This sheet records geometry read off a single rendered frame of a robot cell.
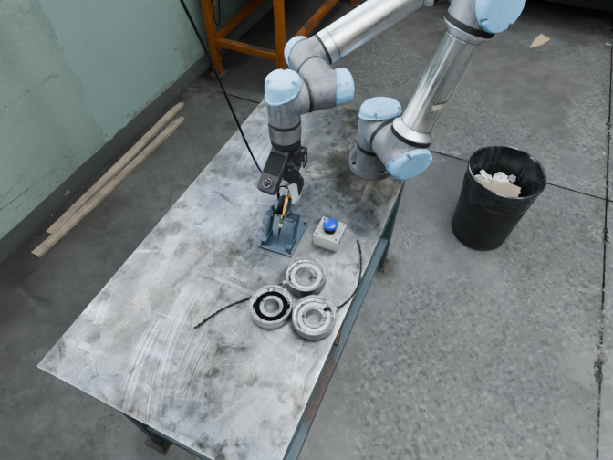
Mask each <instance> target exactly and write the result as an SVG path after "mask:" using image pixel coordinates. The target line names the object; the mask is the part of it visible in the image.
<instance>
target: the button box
mask: <svg viewBox="0 0 613 460"><path fill-rule="evenodd" d="M326 219H327V218H326V217H324V216H323V218H322V220H321V221H320V223H319V225H318V227H317V229H316V231H315V233H314V234H313V245H315V246H320V247H323V248H325V249H327V250H330V251H333V252H335V253H336V252H337V251H338V248H339V246H340V244H341V242H342V240H343V238H344V236H345V234H346V228H347V225H346V224H343V223H340V222H338V221H337V222H338V227H337V229H336V230H333V231H328V230H326V229H325V228H324V227H323V222H324V221H325V220H326Z"/></svg>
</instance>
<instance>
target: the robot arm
mask: <svg viewBox="0 0 613 460"><path fill-rule="evenodd" d="M440 1H448V2H449V3H451V4H450V6H449V8H448V10H447V12H446V14H445V16H444V20H445V23H446V26H447V27H446V29H445V31H444V33H443V35H442V38H441V40H440V42H439V44H438V46H437V47H436V49H435V51H434V53H433V55H432V57H431V60H430V62H429V64H428V66H427V67H426V69H425V71H424V73H423V75H422V77H421V80H420V82H419V84H418V86H417V88H416V89H415V91H414V93H413V95H412V97H411V99H410V102H409V104H408V106H407V108H406V109H405V111H404V113H403V115H402V117H401V116H400V115H401V112H402V110H401V105H400V104H399V103H398V102H397V101H396V100H395V99H391V98H385V97H376V98H372V99H368V100H366V101H365V102H364V103H363V104H362V105H361V107H360V113H359V115H358V116H359V119H358V135H357V143H356V144H355V146H354V148H353V150H352V152H351V153H350V155H349V160H348V165H349V168H350V170H351V171H352V172H353V173H354V174H356V175H357V176H358V177H359V178H362V179H365V180H369V181H379V180H383V179H386V178H388V177H390V176H391V175H392V176H393V177H394V178H396V179H398V180H407V179H410V178H413V177H415V176H416V175H419V174H420V173H422V172H423V171H425V170H426V169H427V168H428V166H429V165H430V164H431V160H432V156H431V152H430V151H429V147H430V146H431V143H432V141H433V139H434V135H433V133H432V129H433V128H434V126H435V124H436V122H437V121H438V119H439V118H440V116H441V115H442V112H443V110H444V109H445V107H446V105H447V103H448V102H449V100H450V98H451V96H452V94H453V92H454V91H455V89H456V88H457V86H458V84H459V82H460V81H461V79H462V76H463V75H464V73H465V71H466V69H467V68H468V67H469V65H470V63H471V61H472V60H473V57H474V55H475V54H476V52H477V50H478V48H479V47H480V45H481V44H482V43H483V42H485V41H488V40H491V39H492V38H493V37H494V34H497V33H500V32H503V31H505V29H507V28H508V26H509V25H512V24H513V23H514V21H515V20H516V19H517V18H518V17H519V16H520V14H521V12H522V10H523V8H524V6H525V1H526V0H368V1H367V2H365V3H364V4H362V5H360V6H358V7H357V8H355V9H354V10H352V11H351V12H349V13H348V14H346V15H345V16H342V17H341V18H340V19H339V20H337V21H336V22H334V23H333V24H331V25H330V26H327V27H326V28H324V29H323V30H321V31H320V32H318V33H317V34H315V35H313V36H312V37H311V38H307V37H303V36H301V37H293V38H292V39H291V40H289V42H288V43H287V44H286V47H285V59H286V63H287V64H288V66H289V68H290V69H287V70H282V69H278V70H275V71H273V72H271V73H270V74H269V75H268V76H267V77H266V79H265V102H266V112H267V122H266V123H267V124H268V130H269V138H270V143H271V145H272V148H271V151H270V152H269V155H268V157H267V160H266V163H265V167H264V169H263V171H262V173H261V176H260V179H259V181H258V184H257V189H258V190H259V191H261V192H262V193H267V194H270V195H273V196H274V197H275V198H276V200H277V201H279V196H280V193H279V190H280V187H279V186H280V183H281V182H282V180H284V181H287V182H288V183H289V185H288V190H289V191H290V192H291V198H292V202H291V203H292V204H293V205H296V204H297V203H298V201H299V199H300V197H301V193H302V189H303V186H304V178H303V177H302V176H301V173H299V170H300V168H301V166H302V165H301V163H302V162H303V168H305V167H306V165H307V147H305V146H302V145H301V135H302V122H301V115H302V114H306V113H309V112H313V111H317V110H323V109H327V108H331V107H337V106H338V105H341V104H345V103H348V102H350V101H351V100H352V99H353V96H354V81H353V78H352V76H351V74H350V72H349V71H348V70H347V69H345V68H340V69H338V68H336V69H335V70H333V69H332V68H331V67H330V65H331V64H332V63H334V62H335V61H337V60H339V59H340V58H342V57H344V56H345V55H346V54H348V53H349V52H351V51H352V50H354V49H356V48H357V47H359V46H361V45H362V44H364V43H366V42H367V41H369V40H370V39H372V38H373V37H375V36H376V35H378V34H379V33H381V32H383V31H384V30H386V29H387V28H389V27H390V26H393V25H394V24H396V23H397V22H399V21H400V20H401V19H403V18H404V17H406V16H408V15H410V14H411V13H413V12H414V11H416V10H417V9H419V8H421V7H422V6H424V5H425V6H428V7H430V6H432V5H434V4H436V3H438V2H440ZM302 149H304V151H303V152H302V151H300V150H302ZM305 156H306V161H305Z"/></svg>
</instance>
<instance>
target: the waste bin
mask: <svg viewBox="0 0 613 460"><path fill-rule="evenodd" d="M481 170H484V171H485V172H486V173H487V174H489V175H492V178H493V175H494V174H496V173H498V172H500V173H504V174H505V175H507V176H508V177H509V175H513V176H515V177H516V178H515V182H512V183H511V182H509V183H511V184H514V185H516V186H518V187H520V188H521V190H520V192H521V193H520V194H518V197H510V196H505V195H501V194H498V193H495V192H493V191H491V190H489V189H487V188H486V187H484V186H483V185H482V184H480V183H479V182H478V181H477V180H476V178H475V177H474V176H475V175H481V174H480V171H481ZM508 177H507V178H508ZM462 183H463V185H462V190H461V193H460V196H459V200H458V203H457V206H456V209H455V212H454V216H453V219H452V231H453V233H454V235H455V236H456V238H457V239H458V240H459V241H460V242H461V243H463V244H464V245H466V246H468V247H470V248H472V249H475V250H480V251H490V250H494V249H496V248H498V247H499V246H501V245H502V244H503V243H504V241H505V239H506V238H507V237H508V236H509V235H510V234H511V232H512V231H513V230H514V228H515V226H516V225H517V224H518V222H519V221H520V220H521V218H522V217H523V216H524V214H525V212H526V211H527V210H528V209H529V208H530V207H531V205H532V204H533V203H534V201H535V200H536V198H537V197H538V195H540V194H541V193H542V192H543V191H544V189H545V187H546V175H545V170H544V168H543V166H542V164H541V163H540V162H539V161H538V160H537V159H536V158H535V157H534V156H532V155H531V154H529V153H527V152H525V151H522V150H520V149H517V148H515V147H512V146H506V145H489V146H484V147H482V148H480V149H478V150H477V151H475V152H474V153H473V154H472V156H471V157H470V159H469V161H468V164H467V169H466V171H465V174H464V177H463V182H462Z"/></svg>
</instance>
